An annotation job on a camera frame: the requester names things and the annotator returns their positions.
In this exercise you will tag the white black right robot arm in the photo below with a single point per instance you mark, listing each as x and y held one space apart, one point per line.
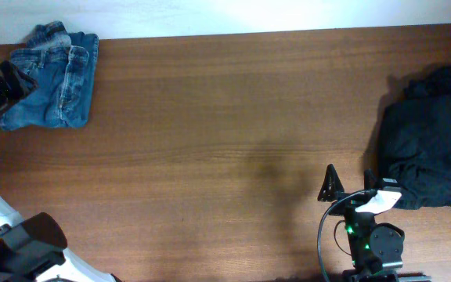
375 248

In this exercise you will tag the black cloth garment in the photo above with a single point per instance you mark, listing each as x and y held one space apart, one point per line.
414 142

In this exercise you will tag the blue denim jeans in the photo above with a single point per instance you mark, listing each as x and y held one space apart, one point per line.
64 65

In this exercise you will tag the grey metal bracket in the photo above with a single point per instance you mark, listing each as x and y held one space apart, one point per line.
417 278

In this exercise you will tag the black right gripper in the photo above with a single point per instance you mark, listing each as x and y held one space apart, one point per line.
337 189

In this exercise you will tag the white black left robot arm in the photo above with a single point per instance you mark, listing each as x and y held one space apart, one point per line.
35 249

